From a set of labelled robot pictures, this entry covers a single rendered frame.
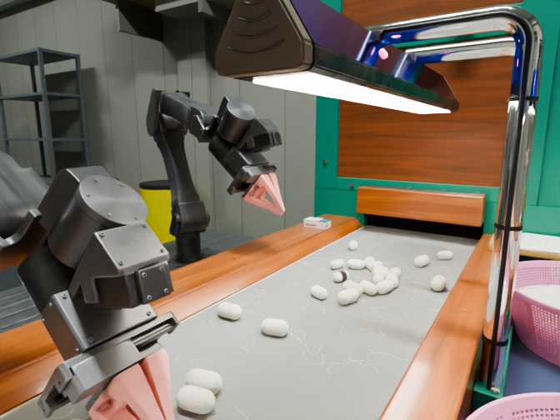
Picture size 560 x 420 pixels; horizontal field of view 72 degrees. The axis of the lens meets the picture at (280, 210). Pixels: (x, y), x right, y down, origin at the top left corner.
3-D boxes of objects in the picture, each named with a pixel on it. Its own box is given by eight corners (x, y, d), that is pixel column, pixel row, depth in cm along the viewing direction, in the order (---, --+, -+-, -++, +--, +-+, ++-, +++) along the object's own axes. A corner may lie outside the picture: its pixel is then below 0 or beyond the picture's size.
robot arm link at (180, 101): (237, 112, 81) (180, 87, 102) (198, 111, 75) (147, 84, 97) (232, 167, 85) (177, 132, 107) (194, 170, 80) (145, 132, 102)
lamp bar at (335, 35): (213, 76, 30) (210, -26, 29) (417, 113, 81) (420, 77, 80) (302, 67, 26) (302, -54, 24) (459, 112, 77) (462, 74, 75)
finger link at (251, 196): (305, 197, 75) (275, 164, 78) (286, 202, 69) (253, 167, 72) (286, 220, 78) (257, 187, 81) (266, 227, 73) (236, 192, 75)
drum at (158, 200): (205, 257, 318) (202, 181, 306) (167, 272, 285) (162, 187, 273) (172, 249, 339) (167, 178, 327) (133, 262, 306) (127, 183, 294)
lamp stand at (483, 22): (340, 373, 53) (352, 22, 44) (387, 317, 69) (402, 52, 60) (498, 431, 42) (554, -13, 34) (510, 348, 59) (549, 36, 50)
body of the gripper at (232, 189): (279, 169, 78) (257, 144, 80) (248, 173, 69) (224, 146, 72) (262, 192, 81) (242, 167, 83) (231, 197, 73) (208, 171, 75)
